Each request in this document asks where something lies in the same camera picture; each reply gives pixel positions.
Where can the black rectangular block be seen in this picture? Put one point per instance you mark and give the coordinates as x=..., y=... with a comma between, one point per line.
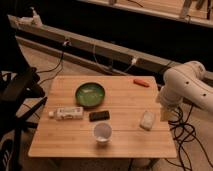
x=97, y=116

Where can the green ceramic bowl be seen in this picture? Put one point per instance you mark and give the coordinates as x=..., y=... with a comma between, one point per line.
x=90, y=94

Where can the white sponge block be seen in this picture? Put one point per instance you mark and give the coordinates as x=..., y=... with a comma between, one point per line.
x=147, y=120

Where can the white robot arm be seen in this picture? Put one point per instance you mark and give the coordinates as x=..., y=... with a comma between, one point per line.
x=184, y=81

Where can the black tripod stand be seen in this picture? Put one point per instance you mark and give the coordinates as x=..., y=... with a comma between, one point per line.
x=24, y=85

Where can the white plastic bottle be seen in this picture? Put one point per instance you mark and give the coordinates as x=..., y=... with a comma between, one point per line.
x=67, y=113

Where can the white spray bottle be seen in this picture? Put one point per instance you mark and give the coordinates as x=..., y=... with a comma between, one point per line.
x=36, y=18

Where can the wooden table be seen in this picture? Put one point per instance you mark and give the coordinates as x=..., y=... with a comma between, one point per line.
x=126, y=125

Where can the orange marker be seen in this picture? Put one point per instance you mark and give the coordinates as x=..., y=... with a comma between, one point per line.
x=141, y=82

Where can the grey metal rail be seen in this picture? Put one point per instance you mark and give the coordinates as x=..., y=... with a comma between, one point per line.
x=156, y=43

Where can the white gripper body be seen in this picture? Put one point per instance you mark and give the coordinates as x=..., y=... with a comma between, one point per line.
x=168, y=98

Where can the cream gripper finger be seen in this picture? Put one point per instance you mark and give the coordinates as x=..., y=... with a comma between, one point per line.
x=166, y=114

